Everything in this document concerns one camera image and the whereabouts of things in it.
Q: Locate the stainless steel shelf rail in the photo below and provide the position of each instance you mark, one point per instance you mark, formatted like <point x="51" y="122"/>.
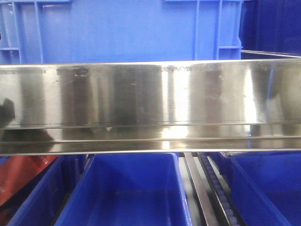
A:
<point x="181" y="106"/>

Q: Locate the blue roller track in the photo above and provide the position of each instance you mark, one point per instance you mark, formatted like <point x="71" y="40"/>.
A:
<point x="225" y="210"/>

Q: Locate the lower right blue bin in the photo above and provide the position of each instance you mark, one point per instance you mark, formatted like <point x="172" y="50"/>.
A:
<point x="265" y="187"/>

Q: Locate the lower middle blue bin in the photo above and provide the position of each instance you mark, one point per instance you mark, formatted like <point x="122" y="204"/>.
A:
<point x="129" y="189"/>

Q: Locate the steel divider rail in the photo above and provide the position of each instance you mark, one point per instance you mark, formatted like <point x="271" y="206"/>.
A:
<point x="207" y="214"/>

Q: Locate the upper right blue bin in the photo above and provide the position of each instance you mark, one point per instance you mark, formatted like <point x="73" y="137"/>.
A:
<point x="271" y="26"/>

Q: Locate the lower left blue bin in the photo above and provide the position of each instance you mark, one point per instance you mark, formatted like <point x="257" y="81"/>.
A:
<point x="42" y="200"/>

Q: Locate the blue plastic bin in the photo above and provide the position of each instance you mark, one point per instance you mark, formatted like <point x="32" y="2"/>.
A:
<point x="86" y="31"/>

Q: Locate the red bag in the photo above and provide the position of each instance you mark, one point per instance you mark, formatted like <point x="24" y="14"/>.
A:
<point x="18" y="171"/>

